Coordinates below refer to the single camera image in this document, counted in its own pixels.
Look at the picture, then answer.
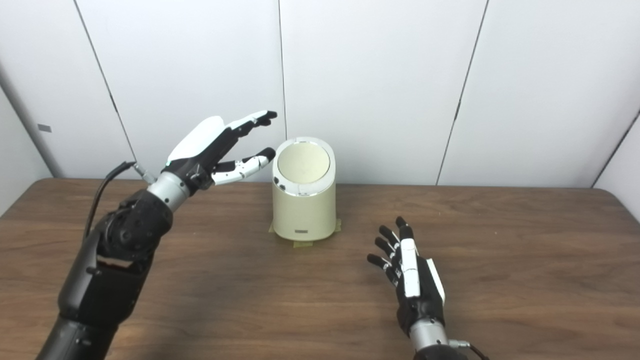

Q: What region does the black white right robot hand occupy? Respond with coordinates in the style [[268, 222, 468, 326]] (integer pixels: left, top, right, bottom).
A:
[[367, 216, 446, 337]]

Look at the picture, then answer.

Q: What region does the round cream bin lid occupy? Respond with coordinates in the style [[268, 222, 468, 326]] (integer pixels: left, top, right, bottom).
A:
[[277, 142, 331, 184]]

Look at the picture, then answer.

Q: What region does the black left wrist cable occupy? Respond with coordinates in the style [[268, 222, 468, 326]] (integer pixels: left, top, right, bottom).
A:
[[84, 161, 157, 242]]

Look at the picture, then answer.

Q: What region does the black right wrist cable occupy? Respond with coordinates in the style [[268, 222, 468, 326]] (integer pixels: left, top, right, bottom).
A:
[[448, 339, 492, 360]]

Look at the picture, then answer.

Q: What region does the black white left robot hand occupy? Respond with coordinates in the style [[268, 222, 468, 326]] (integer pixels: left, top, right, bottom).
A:
[[161, 110, 278, 193]]

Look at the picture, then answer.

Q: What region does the cream-colored bin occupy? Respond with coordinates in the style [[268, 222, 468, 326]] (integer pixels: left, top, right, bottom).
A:
[[272, 137, 337, 242]]

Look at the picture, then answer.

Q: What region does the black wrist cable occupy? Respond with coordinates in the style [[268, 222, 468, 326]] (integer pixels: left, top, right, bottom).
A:
[[84, 161, 157, 242], [448, 339, 492, 360]]

